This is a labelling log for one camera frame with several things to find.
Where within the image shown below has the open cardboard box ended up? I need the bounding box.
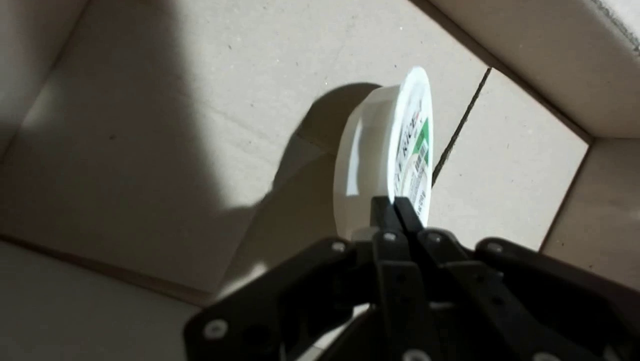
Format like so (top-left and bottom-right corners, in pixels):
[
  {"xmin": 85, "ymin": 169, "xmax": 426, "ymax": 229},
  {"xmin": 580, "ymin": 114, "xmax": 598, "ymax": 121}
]
[{"xmin": 0, "ymin": 0, "xmax": 640, "ymax": 361}]

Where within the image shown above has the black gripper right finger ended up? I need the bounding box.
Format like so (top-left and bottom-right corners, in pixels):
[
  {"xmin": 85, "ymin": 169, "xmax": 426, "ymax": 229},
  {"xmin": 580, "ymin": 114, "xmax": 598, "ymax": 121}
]
[{"xmin": 393, "ymin": 196, "xmax": 640, "ymax": 361}]

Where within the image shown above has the white rice bowl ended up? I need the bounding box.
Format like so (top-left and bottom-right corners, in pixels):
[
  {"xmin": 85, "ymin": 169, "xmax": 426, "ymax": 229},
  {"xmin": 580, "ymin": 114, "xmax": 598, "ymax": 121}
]
[{"xmin": 330, "ymin": 64, "xmax": 436, "ymax": 245}]

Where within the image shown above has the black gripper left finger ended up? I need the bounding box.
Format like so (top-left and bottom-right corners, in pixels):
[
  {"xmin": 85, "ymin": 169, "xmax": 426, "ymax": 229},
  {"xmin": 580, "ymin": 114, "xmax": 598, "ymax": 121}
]
[{"xmin": 182, "ymin": 194, "xmax": 427, "ymax": 361}]

